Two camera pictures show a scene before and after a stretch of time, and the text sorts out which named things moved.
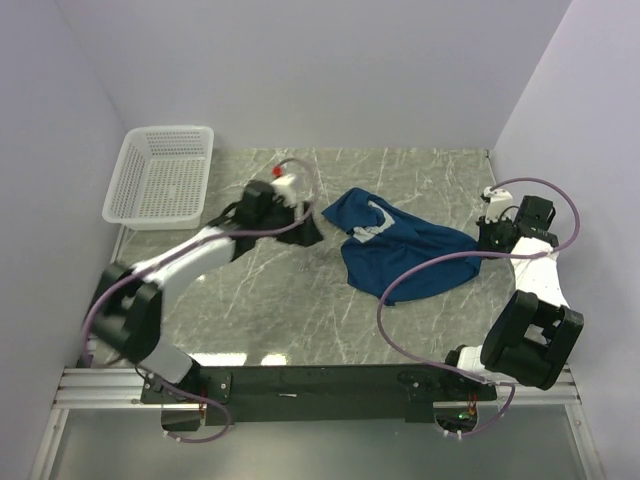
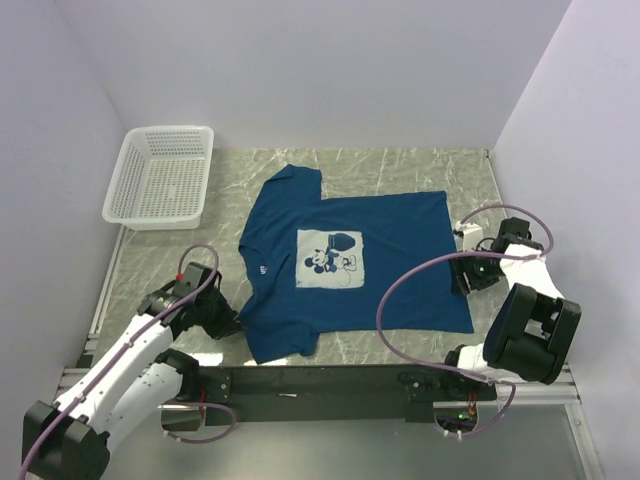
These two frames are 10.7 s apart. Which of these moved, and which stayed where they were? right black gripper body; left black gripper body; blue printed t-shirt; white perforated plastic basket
Moved: left black gripper body; blue printed t-shirt; right black gripper body
Stayed: white perforated plastic basket
